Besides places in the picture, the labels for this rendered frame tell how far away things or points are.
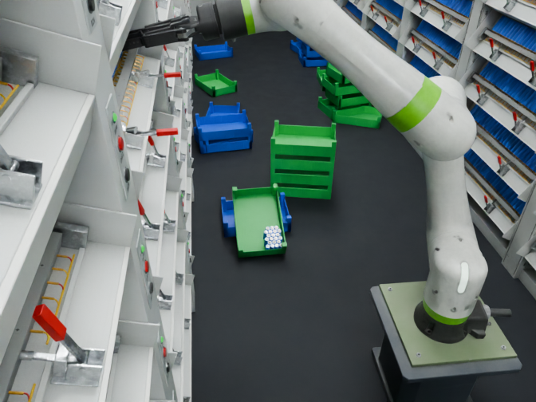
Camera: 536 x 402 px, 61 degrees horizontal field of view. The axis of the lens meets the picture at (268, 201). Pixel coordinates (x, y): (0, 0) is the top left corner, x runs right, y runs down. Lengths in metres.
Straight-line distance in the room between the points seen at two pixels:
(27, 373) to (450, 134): 0.81
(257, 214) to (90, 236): 1.47
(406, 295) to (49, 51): 1.20
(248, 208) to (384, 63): 1.23
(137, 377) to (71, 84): 0.41
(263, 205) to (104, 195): 1.52
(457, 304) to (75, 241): 0.96
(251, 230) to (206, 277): 0.29
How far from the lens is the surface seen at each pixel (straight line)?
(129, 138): 0.79
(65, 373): 0.46
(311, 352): 1.62
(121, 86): 0.94
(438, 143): 0.98
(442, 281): 1.23
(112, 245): 0.59
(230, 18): 1.03
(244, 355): 1.61
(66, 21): 0.47
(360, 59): 0.93
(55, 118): 0.44
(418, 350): 1.32
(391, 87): 0.94
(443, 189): 1.26
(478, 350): 1.38
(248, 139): 2.66
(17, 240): 0.31
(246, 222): 1.99
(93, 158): 0.53
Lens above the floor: 1.31
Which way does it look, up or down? 36 degrees down
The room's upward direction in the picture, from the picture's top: straight up
